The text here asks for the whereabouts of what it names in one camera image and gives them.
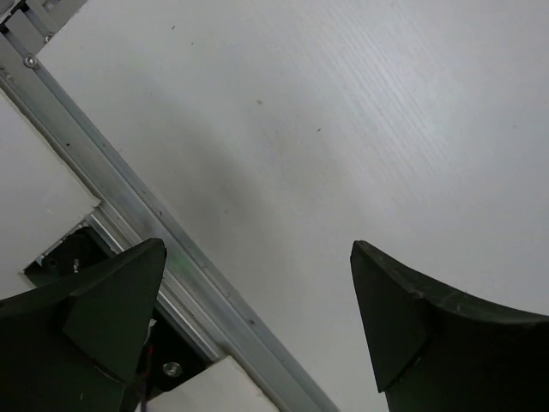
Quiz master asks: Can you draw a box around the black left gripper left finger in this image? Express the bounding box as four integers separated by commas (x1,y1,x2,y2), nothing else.
1,238,166,411

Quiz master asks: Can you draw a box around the aluminium table frame rail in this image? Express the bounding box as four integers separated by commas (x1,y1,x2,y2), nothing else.
1,1,335,411

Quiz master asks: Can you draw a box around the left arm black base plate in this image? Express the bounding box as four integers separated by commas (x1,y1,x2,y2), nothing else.
23,227,211,400

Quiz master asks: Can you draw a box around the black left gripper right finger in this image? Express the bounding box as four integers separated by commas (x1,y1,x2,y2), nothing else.
350,240,548,411

